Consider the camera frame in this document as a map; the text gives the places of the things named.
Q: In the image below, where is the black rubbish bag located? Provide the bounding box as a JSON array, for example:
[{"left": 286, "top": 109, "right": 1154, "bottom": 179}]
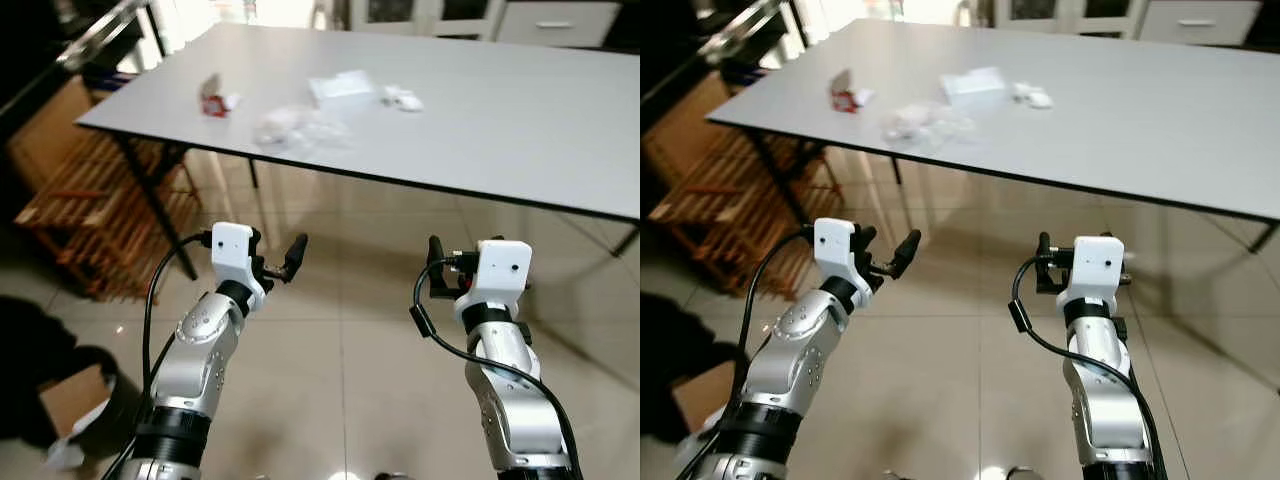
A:
[
  {"left": 0, "top": 295, "right": 141, "bottom": 451},
  {"left": 640, "top": 290, "right": 746, "bottom": 441}
]

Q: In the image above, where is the clear crumpled plastic wrap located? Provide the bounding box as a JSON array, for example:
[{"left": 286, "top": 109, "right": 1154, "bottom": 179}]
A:
[
  {"left": 252, "top": 105, "right": 353, "bottom": 151},
  {"left": 880, "top": 100, "right": 976, "bottom": 146}
]

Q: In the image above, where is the small red white carton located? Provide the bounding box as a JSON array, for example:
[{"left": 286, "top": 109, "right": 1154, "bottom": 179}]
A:
[
  {"left": 828, "top": 68, "right": 859, "bottom": 113},
  {"left": 198, "top": 73, "right": 229, "bottom": 118}
]

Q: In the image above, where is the wooden slatted rack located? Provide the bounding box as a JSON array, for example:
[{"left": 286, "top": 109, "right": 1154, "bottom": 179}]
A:
[
  {"left": 15, "top": 130, "right": 201, "bottom": 301},
  {"left": 648, "top": 125, "right": 846, "bottom": 296}
]

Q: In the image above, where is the open brown cardboard box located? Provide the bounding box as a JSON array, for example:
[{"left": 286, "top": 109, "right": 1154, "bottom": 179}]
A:
[
  {"left": 38, "top": 363, "right": 116, "bottom": 441},
  {"left": 672, "top": 358, "right": 741, "bottom": 433}
]

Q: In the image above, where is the blue flat box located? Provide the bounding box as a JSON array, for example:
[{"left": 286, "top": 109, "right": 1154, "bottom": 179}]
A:
[
  {"left": 715, "top": 62, "right": 766, "bottom": 87},
  {"left": 82, "top": 62, "right": 136, "bottom": 93}
]

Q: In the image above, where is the large brown cardboard box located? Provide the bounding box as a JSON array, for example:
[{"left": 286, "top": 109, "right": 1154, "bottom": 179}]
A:
[
  {"left": 643, "top": 72, "right": 746, "bottom": 191},
  {"left": 5, "top": 75, "right": 101, "bottom": 196}
]

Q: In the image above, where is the crumpled white paper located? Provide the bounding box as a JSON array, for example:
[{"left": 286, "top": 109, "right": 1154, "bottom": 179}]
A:
[
  {"left": 42, "top": 435, "right": 91, "bottom": 471},
  {"left": 675, "top": 430, "right": 723, "bottom": 463}
]

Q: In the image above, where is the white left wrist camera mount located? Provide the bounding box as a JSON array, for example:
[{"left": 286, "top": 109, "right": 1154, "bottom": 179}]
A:
[
  {"left": 210, "top": 222, "right": 269, "bottom": 311},
  {"left": 813, "top": 217, "right": 873, "bottom": 309}
]

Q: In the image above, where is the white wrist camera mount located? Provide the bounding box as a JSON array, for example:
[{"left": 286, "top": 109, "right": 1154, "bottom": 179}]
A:
[
  {"left": 813, "top": 217, "right": 873, "bottom": 309},
  {"left": 1058, "top": 235, "right": 1126, "bottom": 316},
  {"left": 210, "top": 222, "right": 269, "bottom": 311},
  {"left": 455, "top": 238, "right": 531, "bottom": 321}
]

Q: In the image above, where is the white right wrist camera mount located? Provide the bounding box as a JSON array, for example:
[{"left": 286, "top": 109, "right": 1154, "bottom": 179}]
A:
[
  {"left": 1058, "top": 235, "right": 1126, "bottom": 316},
  {"left": 455, "top": 238, "right": 531, "bottom": 321}
]

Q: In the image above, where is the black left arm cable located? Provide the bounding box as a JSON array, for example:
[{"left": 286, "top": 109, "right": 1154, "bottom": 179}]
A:
[
  {"left": 680, "top": 228, "right": 816, "bottom": 480},
  {"left": 100, "top": 230, "right": 213, "bottom": 480}
]

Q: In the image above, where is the shiny metal rail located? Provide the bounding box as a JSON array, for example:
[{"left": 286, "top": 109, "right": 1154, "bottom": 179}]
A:
[
  {"left": 698, "top": 0, "right": 786, "bottom": 63},
  {"left": 55, "top": 0, "right": 151, "bottom": 71}
]

